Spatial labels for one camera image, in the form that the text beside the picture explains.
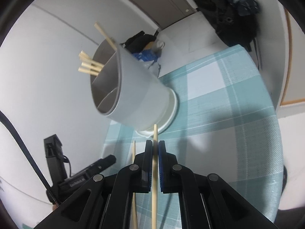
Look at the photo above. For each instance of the grey-brown door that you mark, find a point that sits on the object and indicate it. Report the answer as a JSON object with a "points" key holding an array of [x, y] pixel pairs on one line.
{"points": [[154, 2]]}

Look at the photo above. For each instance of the black clothes pile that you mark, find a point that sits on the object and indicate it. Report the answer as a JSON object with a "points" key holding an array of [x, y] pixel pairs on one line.
{"points": [[139, 40]]}

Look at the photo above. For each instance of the large grey plastic mailer bag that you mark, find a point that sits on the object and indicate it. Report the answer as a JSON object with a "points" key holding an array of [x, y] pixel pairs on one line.
{"points": [[152, 68]]}

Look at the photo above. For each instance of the white floral cloth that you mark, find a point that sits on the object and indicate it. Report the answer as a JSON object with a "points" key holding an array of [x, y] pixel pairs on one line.
{"points": [[14, 202]]}

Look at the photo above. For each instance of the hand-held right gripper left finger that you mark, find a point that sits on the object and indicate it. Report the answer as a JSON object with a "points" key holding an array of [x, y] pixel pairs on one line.
{"points": [[150, 171]]}

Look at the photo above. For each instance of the white wardrobe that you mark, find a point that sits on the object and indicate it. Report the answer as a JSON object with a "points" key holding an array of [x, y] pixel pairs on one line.
{"points": [[295, 76]]}

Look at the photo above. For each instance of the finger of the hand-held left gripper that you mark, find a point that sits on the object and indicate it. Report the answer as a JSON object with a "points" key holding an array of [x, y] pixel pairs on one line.
{"points": [[102, 162]]}

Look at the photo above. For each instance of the small white bag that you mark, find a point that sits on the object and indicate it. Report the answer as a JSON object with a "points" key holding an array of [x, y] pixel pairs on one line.
{"points": [[159, 45]]}

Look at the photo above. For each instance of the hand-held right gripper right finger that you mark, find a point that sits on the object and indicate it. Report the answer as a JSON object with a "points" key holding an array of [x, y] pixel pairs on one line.
{"points": [[162, 169]]}

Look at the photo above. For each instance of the teal plaid tablecloth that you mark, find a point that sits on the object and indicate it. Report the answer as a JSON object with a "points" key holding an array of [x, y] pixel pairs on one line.
{"points": [[226, 124]]}

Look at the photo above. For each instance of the white utensil holder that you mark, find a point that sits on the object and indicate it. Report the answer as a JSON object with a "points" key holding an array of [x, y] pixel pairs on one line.
{"points": [[143, 95]]}

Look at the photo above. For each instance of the cardboard box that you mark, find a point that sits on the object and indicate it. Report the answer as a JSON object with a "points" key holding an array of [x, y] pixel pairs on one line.
{"points": [[150, 45]]}

